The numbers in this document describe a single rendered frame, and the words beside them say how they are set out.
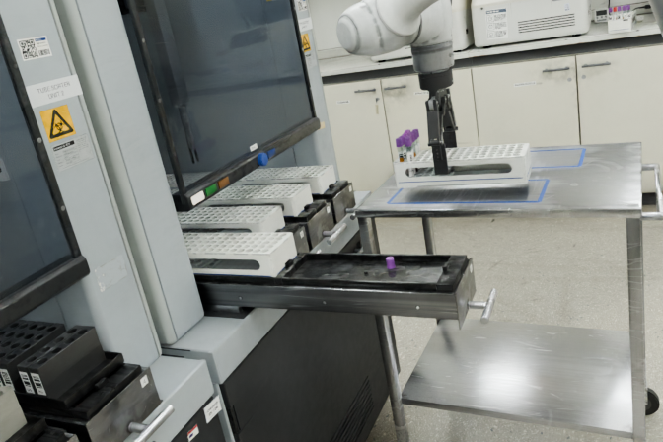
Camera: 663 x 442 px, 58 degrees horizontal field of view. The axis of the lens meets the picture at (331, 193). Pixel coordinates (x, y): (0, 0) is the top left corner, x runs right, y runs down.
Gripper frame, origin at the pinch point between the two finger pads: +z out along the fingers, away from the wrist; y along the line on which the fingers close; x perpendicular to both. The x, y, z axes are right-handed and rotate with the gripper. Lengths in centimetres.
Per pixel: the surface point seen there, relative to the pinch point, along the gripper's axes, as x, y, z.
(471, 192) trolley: -5.2, -2.2, 8.2
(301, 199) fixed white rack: 34.7, -9.5, 5.5
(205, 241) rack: 43, -38, 4
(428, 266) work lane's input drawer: -3.7, -36.0, 10.0
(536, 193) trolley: -19.6, -4.2, 8.3
